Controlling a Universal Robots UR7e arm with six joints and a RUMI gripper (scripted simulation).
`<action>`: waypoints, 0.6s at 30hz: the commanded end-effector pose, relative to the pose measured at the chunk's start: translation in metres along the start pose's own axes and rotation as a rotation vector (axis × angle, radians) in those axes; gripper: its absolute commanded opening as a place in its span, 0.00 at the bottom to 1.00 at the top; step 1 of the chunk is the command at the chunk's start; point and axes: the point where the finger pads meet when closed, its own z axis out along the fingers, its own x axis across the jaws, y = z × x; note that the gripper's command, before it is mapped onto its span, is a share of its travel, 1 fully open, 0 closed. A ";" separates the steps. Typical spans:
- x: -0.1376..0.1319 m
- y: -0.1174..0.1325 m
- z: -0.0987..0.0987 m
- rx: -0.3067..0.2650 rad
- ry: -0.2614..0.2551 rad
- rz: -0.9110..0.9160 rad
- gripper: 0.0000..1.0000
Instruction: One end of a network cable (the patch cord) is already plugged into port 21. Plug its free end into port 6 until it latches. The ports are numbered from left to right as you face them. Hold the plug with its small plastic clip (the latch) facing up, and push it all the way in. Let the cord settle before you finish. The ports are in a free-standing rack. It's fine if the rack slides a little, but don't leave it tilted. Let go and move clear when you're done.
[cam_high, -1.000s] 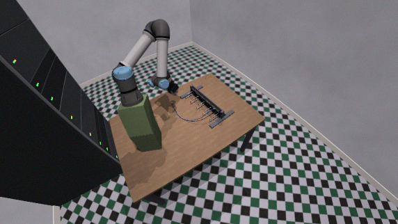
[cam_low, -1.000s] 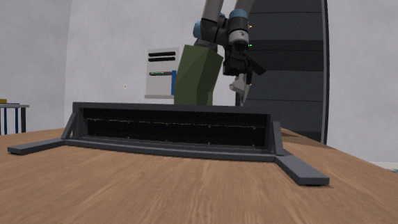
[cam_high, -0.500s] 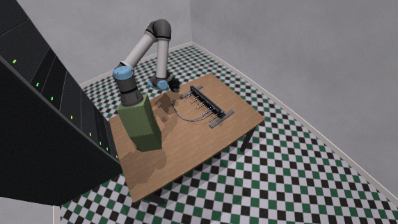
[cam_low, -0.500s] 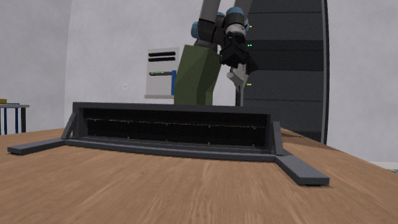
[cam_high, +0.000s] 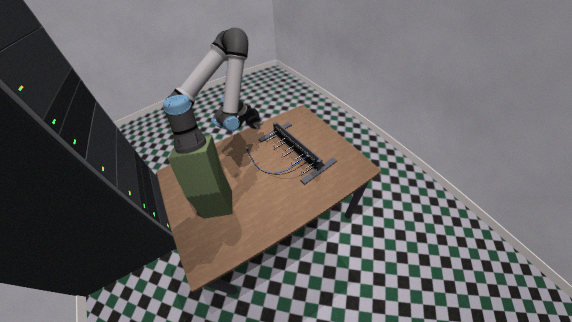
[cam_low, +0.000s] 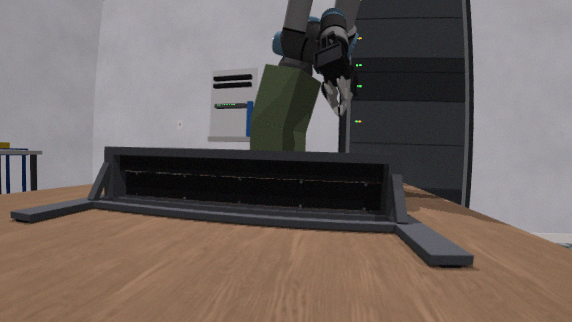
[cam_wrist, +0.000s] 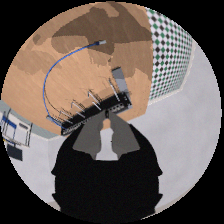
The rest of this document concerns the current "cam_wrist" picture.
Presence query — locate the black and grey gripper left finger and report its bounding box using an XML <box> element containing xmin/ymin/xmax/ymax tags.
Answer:
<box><xmin>51</xmin><ymin>109</ymin><xmax>107</xmax><ymax>176</ymax></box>

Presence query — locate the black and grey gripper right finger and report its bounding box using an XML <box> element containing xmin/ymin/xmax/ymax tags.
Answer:
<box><xmin>107</xmin><ymin>109</ymin><xmax>163</xmax><ymax>176</ymax></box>

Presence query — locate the black network patch panel rack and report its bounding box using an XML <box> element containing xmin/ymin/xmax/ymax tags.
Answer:
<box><xmin>46</xmin><ymin>67</ymin><xmax>133</xmax><ymax>137</ymax></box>

